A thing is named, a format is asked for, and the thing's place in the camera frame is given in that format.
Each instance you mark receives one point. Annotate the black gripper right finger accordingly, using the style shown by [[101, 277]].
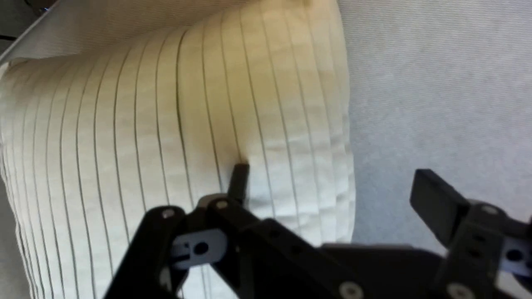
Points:
[[475, 249]]

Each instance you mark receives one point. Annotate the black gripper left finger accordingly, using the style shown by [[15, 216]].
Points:
[[183, 276]]

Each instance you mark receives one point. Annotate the cream striped pillow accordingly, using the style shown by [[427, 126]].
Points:
[[138, 138]]

